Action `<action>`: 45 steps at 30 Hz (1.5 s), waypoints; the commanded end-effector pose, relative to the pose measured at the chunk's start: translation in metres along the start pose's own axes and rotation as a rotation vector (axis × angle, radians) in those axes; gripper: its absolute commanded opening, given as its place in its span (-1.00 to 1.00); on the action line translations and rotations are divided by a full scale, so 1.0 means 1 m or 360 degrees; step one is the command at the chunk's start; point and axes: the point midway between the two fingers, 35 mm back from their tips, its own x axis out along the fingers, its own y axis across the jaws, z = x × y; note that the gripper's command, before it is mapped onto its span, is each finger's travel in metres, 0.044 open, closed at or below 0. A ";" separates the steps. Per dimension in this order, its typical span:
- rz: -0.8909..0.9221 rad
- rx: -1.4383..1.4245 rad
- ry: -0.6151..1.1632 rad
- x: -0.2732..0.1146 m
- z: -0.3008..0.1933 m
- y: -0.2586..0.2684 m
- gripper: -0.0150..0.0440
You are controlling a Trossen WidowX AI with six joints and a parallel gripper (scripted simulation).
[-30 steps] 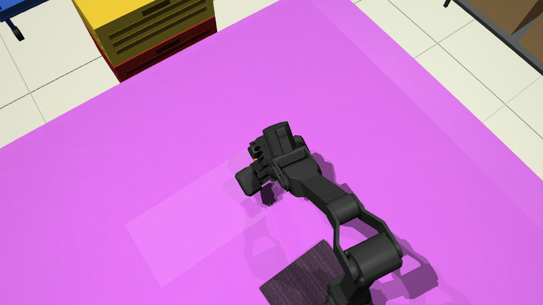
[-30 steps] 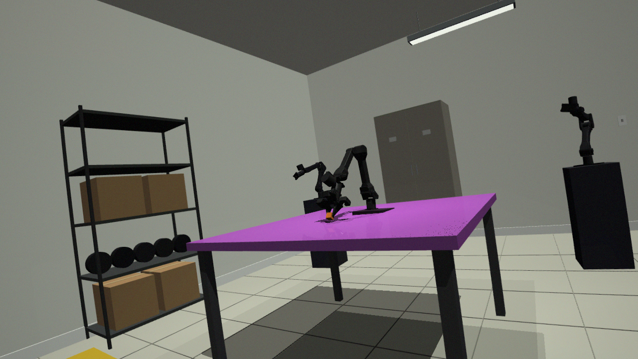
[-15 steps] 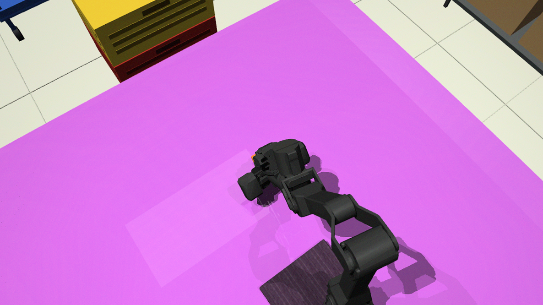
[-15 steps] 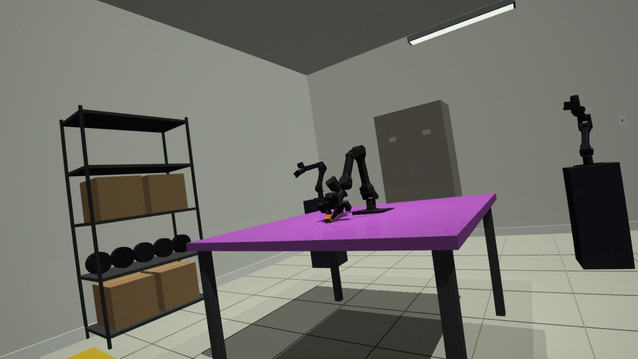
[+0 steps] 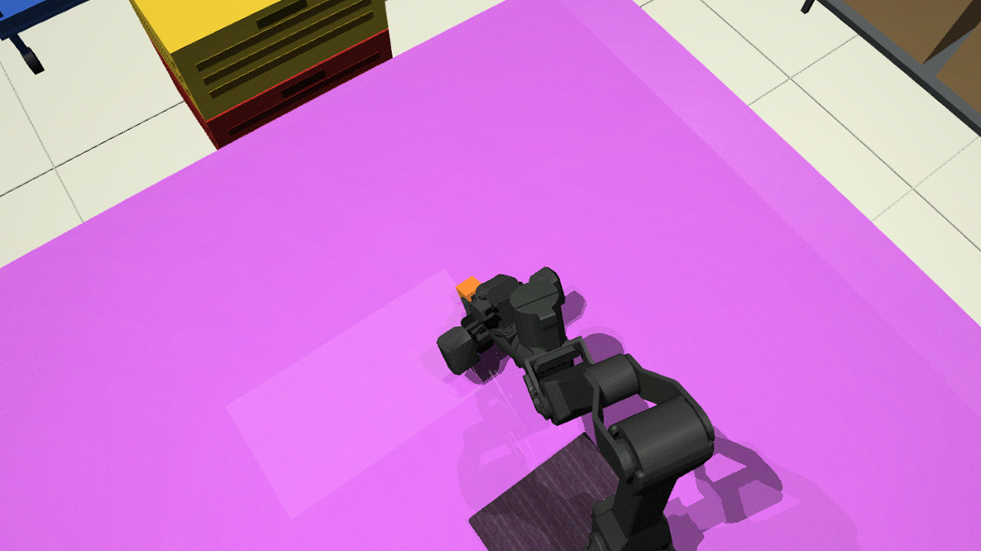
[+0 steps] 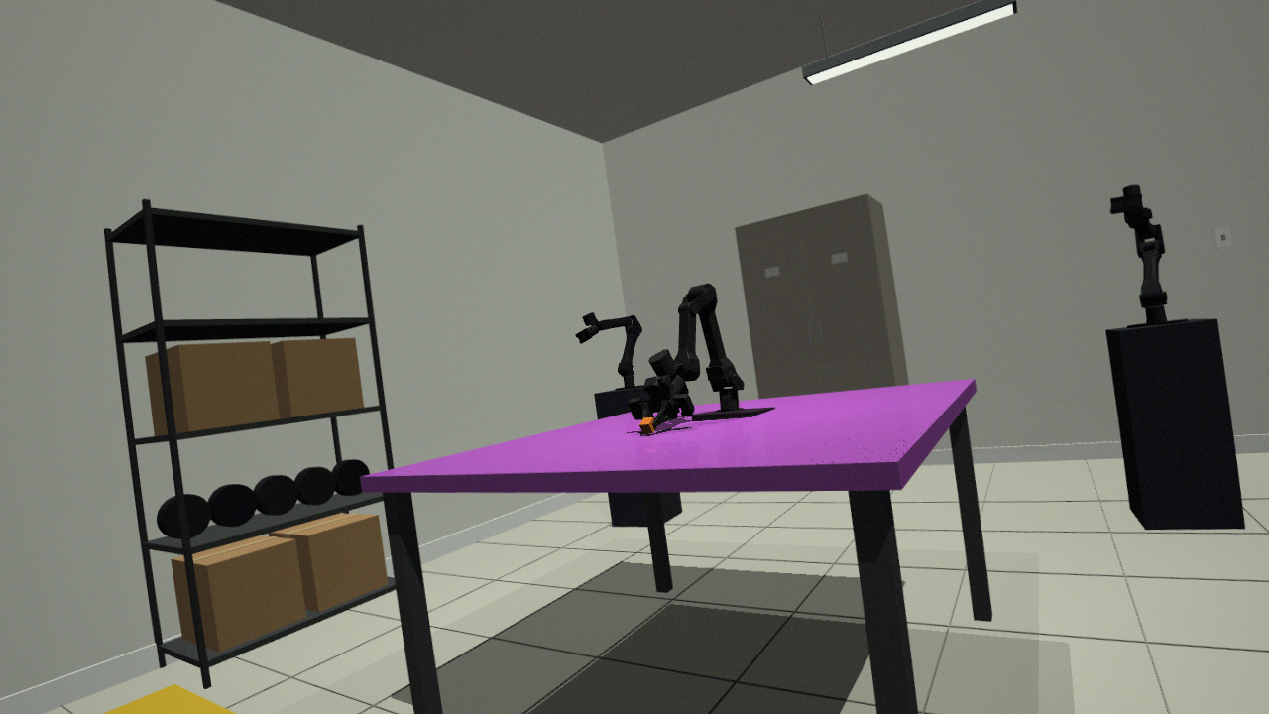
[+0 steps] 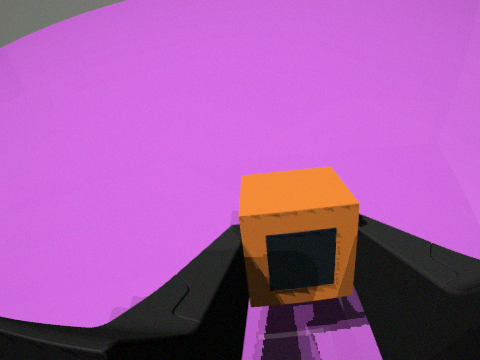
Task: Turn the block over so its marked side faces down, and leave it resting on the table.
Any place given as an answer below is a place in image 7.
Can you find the orange block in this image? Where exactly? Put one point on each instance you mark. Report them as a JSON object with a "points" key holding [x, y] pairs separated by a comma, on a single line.
{"points": [[299, 235]]}

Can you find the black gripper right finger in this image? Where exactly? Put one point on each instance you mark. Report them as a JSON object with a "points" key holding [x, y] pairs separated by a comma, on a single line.
{"points": [[421, 300]]}

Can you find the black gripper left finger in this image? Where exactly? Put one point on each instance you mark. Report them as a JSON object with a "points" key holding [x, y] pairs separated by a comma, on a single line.
{"points": [[200, 314]]}

